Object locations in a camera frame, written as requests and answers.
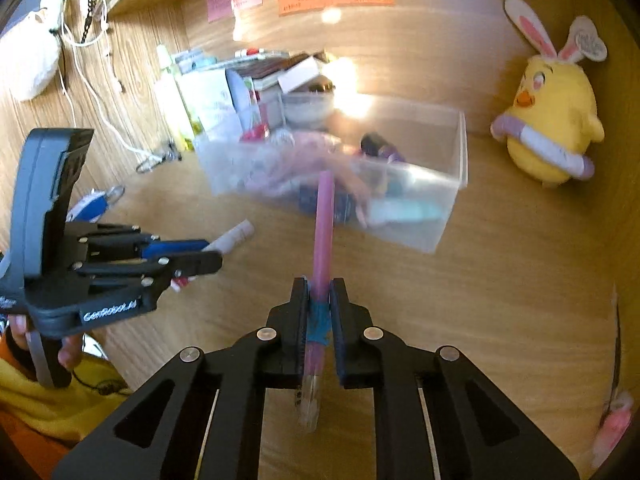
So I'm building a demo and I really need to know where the yellow chick plush toy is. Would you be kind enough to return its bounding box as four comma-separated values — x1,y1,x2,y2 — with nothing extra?
490,0,608,189

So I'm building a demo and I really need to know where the white plush toy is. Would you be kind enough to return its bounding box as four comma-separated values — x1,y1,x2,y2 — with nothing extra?
7,0,66,104

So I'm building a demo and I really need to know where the dark purple nail polish bottle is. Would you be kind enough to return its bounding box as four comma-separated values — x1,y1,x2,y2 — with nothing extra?
360,132,406,166

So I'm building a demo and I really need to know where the blue keychain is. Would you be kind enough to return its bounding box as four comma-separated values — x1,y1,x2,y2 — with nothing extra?
66,185,126,224

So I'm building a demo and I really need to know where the yellow garment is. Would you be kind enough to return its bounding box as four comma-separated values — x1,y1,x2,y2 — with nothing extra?
0,350,133,442

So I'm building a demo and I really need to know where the white marker pen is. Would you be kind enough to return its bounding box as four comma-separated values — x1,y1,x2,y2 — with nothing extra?
170,219,255,291

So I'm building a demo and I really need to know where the small white carton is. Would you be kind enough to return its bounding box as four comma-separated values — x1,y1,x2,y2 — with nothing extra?
277,56,323,95

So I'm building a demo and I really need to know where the person's left hand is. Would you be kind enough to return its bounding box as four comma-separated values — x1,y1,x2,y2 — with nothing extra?
7,312,85,372

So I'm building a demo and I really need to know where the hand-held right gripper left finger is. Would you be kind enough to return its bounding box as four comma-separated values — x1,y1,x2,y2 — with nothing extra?
50,276,310,480

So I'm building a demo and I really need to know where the bowl of beads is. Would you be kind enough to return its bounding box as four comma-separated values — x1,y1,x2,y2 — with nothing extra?
282,87,336,129

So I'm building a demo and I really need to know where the yellow oil bottle white label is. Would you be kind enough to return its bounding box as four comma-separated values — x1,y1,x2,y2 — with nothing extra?
154,44,197,152

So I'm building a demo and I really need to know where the white marker red cap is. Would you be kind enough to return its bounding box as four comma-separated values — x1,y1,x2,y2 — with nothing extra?
235,47,291,59

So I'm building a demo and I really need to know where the dark blue case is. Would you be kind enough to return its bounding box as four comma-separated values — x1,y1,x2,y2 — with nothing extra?
299,185,359,226

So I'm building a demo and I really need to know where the tall white carton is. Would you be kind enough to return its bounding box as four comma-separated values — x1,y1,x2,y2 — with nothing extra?
177,69,241,134

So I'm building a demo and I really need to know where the stack of books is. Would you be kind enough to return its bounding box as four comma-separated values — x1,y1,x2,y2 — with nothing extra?
172,47,333,111

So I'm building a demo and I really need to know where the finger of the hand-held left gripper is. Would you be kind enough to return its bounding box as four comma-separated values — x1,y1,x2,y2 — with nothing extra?
82,224,211,261
82,251,223,292

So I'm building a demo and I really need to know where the pink pen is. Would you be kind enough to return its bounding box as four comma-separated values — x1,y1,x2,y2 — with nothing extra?
298,170,335,434

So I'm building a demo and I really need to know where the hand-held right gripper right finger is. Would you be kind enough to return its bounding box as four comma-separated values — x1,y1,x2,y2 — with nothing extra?
330,277,581,480

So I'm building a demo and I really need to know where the clear plastic storage box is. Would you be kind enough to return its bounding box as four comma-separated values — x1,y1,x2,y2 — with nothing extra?
192,92,469,255

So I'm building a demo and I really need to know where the black chain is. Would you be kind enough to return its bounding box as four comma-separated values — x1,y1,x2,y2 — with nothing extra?
67,0,99,44

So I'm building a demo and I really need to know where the grey white oval packet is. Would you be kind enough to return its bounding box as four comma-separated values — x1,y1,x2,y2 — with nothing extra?
225,69,256,111

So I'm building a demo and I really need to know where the white charging cable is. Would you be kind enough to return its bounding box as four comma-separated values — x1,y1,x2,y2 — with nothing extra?
60,0,166,161

